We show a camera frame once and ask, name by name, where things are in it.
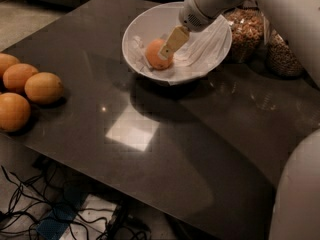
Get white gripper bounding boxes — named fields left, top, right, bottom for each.
left=158, top=0, right=223, bottom=59

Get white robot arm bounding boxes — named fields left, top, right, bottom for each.
left=159, top=0, right=320, bottom=240

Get right table orange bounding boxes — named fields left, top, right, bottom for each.
left=24, top=72, right=64, bottom=105

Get black cables on floor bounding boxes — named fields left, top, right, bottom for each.
left=0, top=157, right=151, bottom=240

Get white bowl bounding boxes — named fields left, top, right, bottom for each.
left=122, top=2, right=232, bottom=85

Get glass jar of nuts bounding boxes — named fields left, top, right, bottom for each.
left=224, top=7, right=264, bottom=63

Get glass jar of grains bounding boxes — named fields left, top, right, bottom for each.
left=266, top=30, right=304, bottom=78

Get blue power strip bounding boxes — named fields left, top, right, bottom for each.
left=36, top=187, right=87, bottom=240

